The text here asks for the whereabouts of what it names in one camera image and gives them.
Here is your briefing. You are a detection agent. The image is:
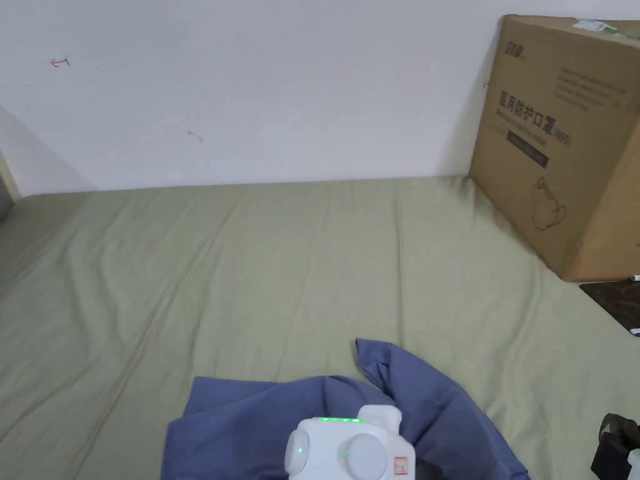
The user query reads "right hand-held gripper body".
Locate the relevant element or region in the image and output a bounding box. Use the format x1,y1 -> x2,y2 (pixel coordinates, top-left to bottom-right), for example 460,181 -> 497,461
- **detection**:
591,432 -> 640,480

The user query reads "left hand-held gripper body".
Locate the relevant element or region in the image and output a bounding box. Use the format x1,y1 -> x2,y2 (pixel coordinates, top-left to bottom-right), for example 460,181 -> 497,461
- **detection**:
283,404 -> 416,480

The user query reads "dark blue shirt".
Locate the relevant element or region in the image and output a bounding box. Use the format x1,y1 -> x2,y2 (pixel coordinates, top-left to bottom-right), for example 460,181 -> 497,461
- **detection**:
161,338 -> 531,480

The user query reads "dark mottled flat board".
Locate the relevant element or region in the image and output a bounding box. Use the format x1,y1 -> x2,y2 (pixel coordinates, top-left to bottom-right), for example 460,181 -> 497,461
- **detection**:
578,279 -> 640,338

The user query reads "bed with pale green sheet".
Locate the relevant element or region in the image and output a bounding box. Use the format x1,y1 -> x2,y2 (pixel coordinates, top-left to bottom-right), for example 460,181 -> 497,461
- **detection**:
0,176 -> 640,480

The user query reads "brown cardboard carton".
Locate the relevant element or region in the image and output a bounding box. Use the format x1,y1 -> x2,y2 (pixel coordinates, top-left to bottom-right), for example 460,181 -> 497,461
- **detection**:
467,14 -> 640,284

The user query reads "grey headboard with wooden edge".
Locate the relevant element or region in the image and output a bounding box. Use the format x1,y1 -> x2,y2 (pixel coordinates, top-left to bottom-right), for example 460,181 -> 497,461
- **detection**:
0,149 -> 22,225

